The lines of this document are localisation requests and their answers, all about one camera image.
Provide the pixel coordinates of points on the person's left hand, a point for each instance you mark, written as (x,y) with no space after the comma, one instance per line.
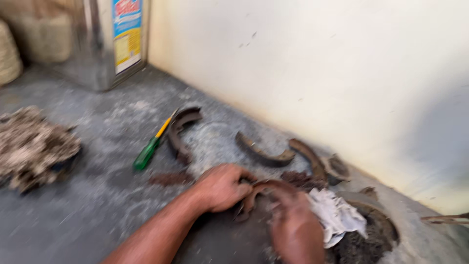
(220,189)

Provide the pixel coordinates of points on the person's right hand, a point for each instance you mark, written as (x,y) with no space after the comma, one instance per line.
(296,234)

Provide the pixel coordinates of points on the person's left fingers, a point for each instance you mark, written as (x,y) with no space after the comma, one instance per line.
(244,180)

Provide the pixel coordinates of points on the person's right fingers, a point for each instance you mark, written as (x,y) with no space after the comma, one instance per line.
(291,205)

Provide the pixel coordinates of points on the rusty curved brake shoe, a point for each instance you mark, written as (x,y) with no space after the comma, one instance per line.
(263,186)

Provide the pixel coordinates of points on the dark brown scrubbing pad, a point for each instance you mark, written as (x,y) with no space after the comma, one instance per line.
(302,179)

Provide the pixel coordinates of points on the brown worn brake shoe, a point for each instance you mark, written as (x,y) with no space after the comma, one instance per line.
(262,156)
(311,156)

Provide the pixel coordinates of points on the white dirty cloth rag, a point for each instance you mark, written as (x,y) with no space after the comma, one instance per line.
(337,216)

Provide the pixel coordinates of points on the round rusty metal part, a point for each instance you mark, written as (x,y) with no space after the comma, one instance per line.
(337,170)

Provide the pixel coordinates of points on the flat rust-coloured piece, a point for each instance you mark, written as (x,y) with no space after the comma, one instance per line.
(170,179)

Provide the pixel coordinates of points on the small rusty metal piece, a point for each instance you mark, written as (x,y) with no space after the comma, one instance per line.
(368,193)

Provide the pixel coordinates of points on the dark curved brake shoe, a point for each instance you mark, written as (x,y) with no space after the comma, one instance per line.
(177,139)

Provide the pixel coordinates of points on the dark round brake drum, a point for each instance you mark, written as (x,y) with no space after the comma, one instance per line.
(370,238)

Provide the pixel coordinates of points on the green yellow screwdriver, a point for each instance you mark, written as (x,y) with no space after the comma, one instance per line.
(148,152)

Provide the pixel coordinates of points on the thin brown sticks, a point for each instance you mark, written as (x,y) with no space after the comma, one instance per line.
(445,218)

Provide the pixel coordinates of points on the shiny metal tin with label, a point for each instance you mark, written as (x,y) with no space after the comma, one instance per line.
(106,40)

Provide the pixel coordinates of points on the heap of dirty cotton waste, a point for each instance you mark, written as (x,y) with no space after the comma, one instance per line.
(35,148)

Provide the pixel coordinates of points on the beige woven sack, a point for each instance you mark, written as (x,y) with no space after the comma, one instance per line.
(42,33)

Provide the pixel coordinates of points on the pale woven basket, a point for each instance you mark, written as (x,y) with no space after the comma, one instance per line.
(8,55)

